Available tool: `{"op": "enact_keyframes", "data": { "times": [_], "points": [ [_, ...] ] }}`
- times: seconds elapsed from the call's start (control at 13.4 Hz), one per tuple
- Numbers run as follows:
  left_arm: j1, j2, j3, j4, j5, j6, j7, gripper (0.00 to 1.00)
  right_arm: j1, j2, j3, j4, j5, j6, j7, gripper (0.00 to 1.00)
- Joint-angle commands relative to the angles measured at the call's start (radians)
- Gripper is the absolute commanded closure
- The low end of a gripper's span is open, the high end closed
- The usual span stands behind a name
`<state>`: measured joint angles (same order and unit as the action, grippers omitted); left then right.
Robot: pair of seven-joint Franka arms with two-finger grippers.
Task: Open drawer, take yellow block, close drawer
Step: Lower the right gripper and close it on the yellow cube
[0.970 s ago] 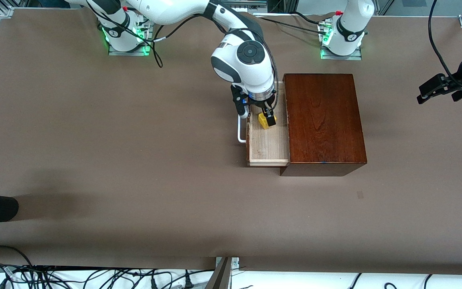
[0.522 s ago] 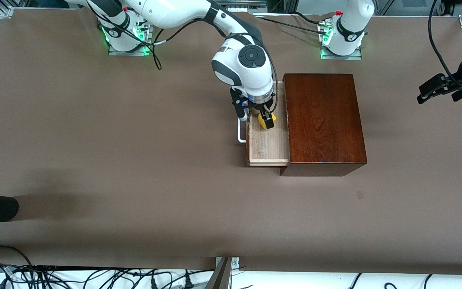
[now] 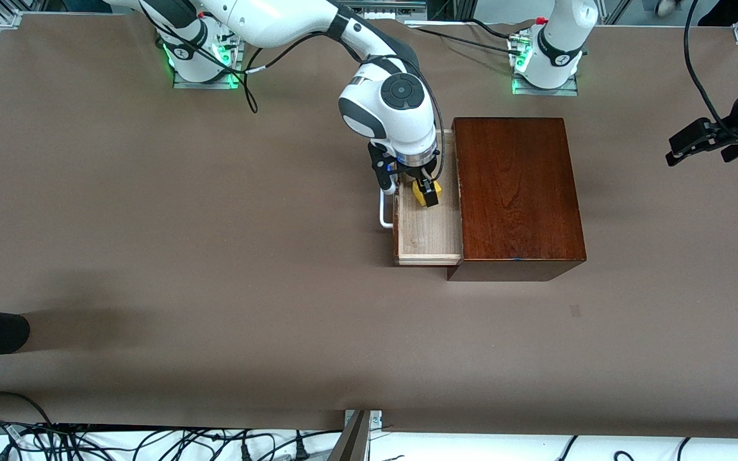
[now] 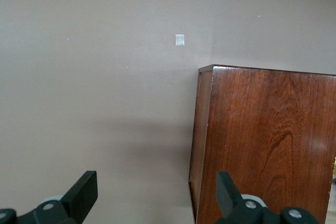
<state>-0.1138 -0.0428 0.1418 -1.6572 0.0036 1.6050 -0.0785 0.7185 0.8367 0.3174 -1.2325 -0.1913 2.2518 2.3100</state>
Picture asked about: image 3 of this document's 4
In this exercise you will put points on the yellow block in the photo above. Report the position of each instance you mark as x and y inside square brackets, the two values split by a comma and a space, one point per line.
[419, 192]

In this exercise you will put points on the light wood drawer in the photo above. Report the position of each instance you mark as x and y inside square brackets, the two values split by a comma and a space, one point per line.
[426, 237]

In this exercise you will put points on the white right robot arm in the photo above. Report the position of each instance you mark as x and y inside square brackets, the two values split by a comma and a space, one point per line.
[401, 121]

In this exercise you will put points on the dark brown wooden cabinet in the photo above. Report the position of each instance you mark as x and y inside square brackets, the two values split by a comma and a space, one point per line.
[523, 205]

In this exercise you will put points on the brown table cover sheet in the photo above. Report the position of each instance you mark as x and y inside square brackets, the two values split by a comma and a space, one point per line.
[247, 256]

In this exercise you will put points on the dark metal bar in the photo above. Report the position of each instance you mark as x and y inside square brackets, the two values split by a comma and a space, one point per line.
[353, 442]

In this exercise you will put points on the black power plug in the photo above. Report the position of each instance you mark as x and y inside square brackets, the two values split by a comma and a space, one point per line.
[245, 453]
[300, 451]

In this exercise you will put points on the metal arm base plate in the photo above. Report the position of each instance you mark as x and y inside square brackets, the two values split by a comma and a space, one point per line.
[535, 89]
[205, 84]

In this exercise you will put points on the silver table edge bracket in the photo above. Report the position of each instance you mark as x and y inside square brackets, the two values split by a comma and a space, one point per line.
[375, 419]

